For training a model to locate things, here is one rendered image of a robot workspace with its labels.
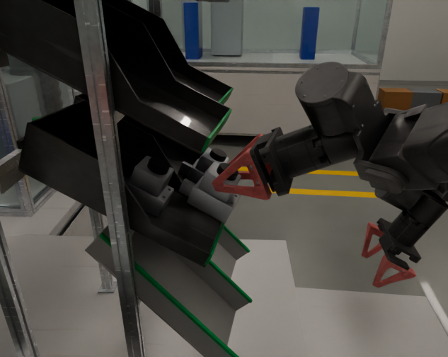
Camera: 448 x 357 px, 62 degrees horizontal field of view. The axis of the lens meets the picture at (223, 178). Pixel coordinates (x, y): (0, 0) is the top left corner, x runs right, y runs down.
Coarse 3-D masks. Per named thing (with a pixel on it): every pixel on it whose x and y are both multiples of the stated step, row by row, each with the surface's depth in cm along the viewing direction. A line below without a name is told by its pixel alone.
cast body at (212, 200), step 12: (216, 168) 52; (204, 180) 51; (228, 180) 51; (180, 192) 55; (192, 192) 52; (204, 192) 52; (216, 192) 51; (192, 204) 53; (204, 204) 52; (216, 204) 52; (228, 204) 52; (216, 216) 53; (228, 216) 52
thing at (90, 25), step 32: (96, 0) 36; (160, 0) 65; (96, 32) 36; (96, 64) 38; (96, 96) 40; (96, 128) 41; (0, 224) 49; (96, 224) 85; (128, 224) 48; (0, 256) 49; (128, 256) 48; (0, 288) 51; (128, 288) 50; (128, 320) 53; (32, 352) 57; (128, 352) 55
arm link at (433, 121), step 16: (400, 112) 41; (416, 112) 38; (432, 112) 36; (400, 128) 39; (416, 128) 36; (432, 128) 34; (384, 144) 40; (400, 144) 37; (416, 144) 35; (432, 144) 33; (384, 160) 38; (400, 160) 37; (416, 160) 36; (432, 160) 34; (416, 176) 38; (432, 176) 36
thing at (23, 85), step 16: (16, 64) 117; (16, 80) 117; (32, 80) 126; (16, 96) 117; (32, 96) 126; (64, 96) 150; (16, 112) 117; (32, 112) 126; (16, 128) 118; (0, 144) 115; (0, 192) 123; (32, 192) 127
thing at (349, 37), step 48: (144, 0) 380; (192, 0) 375; (240, 0) 370; (288, 0) 366; (336, 0) 361; (384, 0) 357; (192, 48) 395; (240, 48) 389; (288, 48) 384; (336, 48) 380
